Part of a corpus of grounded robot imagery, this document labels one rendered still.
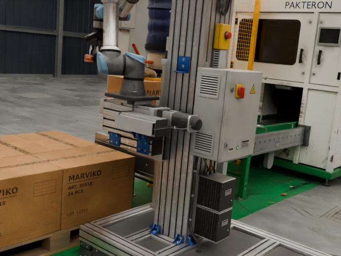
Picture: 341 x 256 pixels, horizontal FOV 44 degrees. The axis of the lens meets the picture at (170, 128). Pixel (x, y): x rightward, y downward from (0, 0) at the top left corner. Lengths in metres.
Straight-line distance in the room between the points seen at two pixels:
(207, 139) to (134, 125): 0.38
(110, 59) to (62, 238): 1.19
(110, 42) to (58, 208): 1.07
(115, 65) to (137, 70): 0.12
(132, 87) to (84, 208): 0.92
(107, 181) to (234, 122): 1.08
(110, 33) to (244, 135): 0.91
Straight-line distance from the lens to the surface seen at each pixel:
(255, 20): 5.20
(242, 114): 2.29
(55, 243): 2.84
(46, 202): 2.69
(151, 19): 3.28
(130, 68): 2.37
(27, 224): 2.67
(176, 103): 2.39
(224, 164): 3.33
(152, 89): 3.06
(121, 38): 4.33
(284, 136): 4.53
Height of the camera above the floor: 1.31
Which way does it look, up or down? 10 degrees down
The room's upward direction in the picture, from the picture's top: 5 degrees clockwise
